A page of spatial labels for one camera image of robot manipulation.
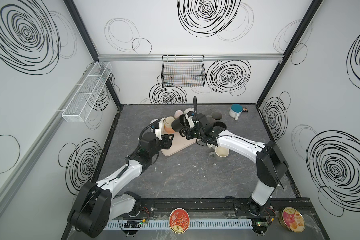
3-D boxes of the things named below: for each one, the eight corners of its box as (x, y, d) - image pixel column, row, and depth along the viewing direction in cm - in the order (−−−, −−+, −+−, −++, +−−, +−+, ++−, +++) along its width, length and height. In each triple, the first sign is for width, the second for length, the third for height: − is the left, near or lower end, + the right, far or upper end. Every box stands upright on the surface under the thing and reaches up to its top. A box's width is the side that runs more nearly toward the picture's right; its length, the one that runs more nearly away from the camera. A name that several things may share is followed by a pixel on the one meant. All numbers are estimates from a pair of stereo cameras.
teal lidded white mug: (227, 118, 113) (229, 113, 108) (229, 107, 121) (231, 101, 116) (239, 121, 111) (241, 116, 106) (240, 110, 119) (243, 104, 114)
